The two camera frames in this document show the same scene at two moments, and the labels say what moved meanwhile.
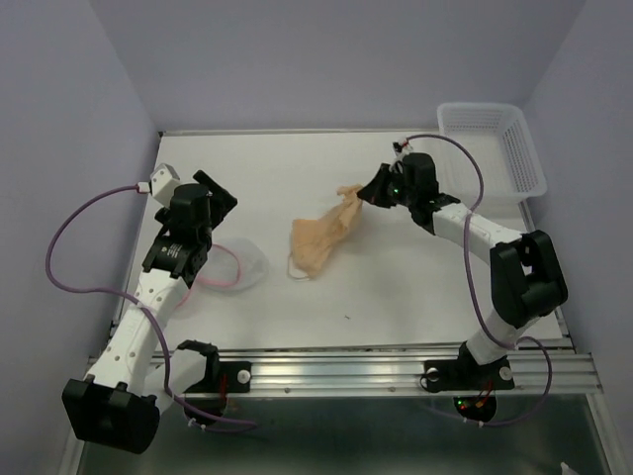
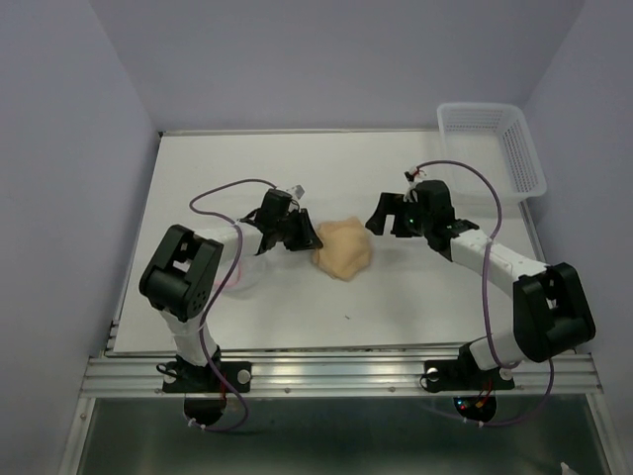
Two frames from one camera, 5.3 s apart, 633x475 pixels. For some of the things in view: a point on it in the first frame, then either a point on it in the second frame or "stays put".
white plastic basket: x=499 y=137 stays put
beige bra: x=314 y=239 to x=346 y=247
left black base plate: x=225 y=377 stays put
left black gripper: x=221 y=202 to x=307 y=238
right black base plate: x=450 y=375 stays put
